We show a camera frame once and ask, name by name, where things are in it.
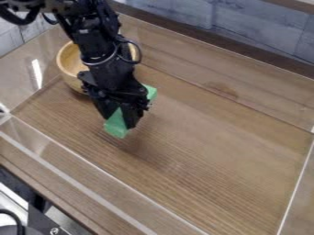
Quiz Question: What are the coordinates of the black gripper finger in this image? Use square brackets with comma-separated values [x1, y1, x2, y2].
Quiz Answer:
[93, 97, 119, 119]
[121, 103, 146, 129]

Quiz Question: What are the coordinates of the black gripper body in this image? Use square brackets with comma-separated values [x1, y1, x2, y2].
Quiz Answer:
[78, 45, 149, 110]

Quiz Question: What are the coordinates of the green rectangular block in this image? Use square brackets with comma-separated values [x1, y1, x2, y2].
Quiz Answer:
[103, 84, 158, 139]

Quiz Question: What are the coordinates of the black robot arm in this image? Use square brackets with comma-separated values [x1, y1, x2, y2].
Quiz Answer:
[0, 0, 149, 129]

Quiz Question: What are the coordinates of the wooden bowl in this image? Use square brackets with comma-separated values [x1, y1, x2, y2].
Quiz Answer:
[56, 41, 134, 95]

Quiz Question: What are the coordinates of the clear acrylic enclosure wall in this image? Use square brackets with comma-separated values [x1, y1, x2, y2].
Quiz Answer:
[0, 17, 314, 235]

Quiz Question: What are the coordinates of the black metal bracket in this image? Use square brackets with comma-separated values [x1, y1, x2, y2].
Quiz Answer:
[27, 203, 73, 235]

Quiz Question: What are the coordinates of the black cable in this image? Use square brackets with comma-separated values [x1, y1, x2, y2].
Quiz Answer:
[0, 208, 27, 235]

